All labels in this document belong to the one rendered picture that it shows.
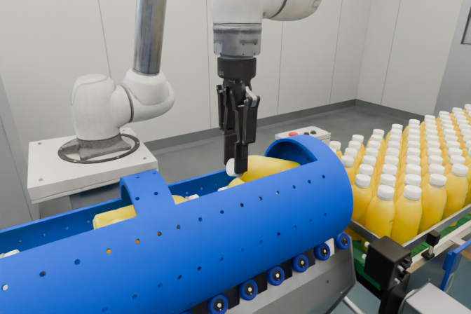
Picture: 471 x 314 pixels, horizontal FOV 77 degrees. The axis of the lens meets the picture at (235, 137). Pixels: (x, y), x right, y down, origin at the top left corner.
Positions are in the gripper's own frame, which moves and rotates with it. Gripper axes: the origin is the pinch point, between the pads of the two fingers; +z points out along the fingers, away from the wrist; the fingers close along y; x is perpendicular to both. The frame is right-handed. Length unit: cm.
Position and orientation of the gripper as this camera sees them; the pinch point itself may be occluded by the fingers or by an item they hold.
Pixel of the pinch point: (235, 153)
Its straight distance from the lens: 63.7
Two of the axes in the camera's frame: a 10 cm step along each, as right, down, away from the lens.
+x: 8.6, -1.8, 4.8
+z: -0.1, 9.3, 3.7
